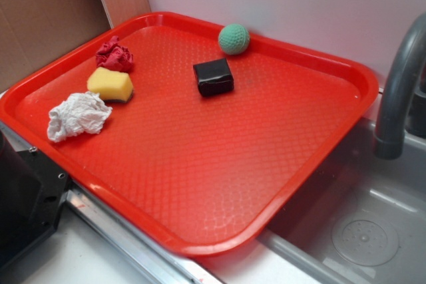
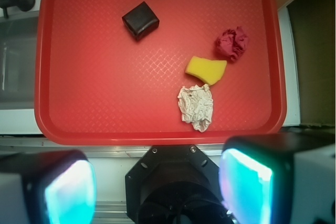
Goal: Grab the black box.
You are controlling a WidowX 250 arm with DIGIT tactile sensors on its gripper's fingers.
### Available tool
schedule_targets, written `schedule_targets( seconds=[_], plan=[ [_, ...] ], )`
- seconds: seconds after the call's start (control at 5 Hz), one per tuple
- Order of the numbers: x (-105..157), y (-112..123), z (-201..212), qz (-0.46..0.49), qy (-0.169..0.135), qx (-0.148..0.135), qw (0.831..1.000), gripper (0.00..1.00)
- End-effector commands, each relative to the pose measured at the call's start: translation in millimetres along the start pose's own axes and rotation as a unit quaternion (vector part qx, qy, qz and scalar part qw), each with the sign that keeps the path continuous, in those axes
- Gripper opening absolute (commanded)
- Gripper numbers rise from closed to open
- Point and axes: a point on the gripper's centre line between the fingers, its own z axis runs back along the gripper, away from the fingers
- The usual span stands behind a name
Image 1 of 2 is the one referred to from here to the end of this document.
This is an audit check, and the black box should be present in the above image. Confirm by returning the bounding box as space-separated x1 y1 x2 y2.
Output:
193 58 234 97

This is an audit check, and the red plastic tray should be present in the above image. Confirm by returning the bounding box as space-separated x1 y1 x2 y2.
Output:
1 13 379 257

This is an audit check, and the green dimpled ball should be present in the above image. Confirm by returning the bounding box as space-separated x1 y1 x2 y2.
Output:
218 24 250 55

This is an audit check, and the yellow sponge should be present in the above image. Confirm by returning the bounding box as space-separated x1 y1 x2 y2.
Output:
87 67 134 102

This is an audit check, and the crumpled red cloth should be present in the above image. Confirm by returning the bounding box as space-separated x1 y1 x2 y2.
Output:
95 35 134 72

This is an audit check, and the crumpled white paper towel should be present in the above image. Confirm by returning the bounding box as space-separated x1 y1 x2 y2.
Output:
47 92 112 143

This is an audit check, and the grey plastic sink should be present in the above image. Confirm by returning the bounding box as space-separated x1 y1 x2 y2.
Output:
259 119 425 283

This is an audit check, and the grey faucet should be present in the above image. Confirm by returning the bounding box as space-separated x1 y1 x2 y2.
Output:
373 13 425 160

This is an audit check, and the brown cardboard panel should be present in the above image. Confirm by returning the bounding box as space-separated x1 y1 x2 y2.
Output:
1 0 150 91

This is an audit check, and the aluminium rail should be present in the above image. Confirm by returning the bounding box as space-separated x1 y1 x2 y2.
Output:
0 120 223 284

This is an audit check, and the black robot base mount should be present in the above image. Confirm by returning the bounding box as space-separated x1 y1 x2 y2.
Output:
1 134 71 271

